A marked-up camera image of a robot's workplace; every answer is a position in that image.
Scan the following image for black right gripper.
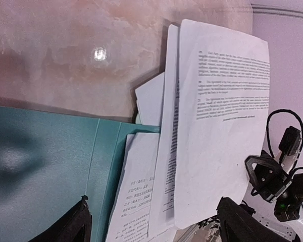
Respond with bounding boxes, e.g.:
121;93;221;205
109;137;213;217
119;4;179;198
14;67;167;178
244;155;303;222

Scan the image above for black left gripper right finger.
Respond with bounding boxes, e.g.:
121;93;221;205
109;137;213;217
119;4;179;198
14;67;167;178
217;197;288;242

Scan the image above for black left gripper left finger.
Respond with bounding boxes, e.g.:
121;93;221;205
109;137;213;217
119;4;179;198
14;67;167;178
29;195;92;242

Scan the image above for paper sheets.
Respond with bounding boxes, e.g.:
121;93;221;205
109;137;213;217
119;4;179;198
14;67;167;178
105;132;175;242

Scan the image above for dark teal folder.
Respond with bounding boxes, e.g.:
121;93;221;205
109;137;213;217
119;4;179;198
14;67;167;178
0;106;160;241

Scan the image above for printed paper sheet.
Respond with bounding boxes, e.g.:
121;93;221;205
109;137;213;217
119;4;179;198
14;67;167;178
148;19;270;236
135;72;165;126

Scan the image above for light green clipboard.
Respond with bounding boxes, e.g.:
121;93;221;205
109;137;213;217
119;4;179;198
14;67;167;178
135;114;141;124

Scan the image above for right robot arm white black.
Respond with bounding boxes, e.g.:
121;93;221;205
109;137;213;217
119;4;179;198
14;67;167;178
245;153;303;241

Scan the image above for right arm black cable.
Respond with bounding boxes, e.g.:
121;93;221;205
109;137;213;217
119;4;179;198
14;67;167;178
249;108;303;197

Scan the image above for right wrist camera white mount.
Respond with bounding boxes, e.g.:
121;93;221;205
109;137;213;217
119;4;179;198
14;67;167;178
274;126;302;172

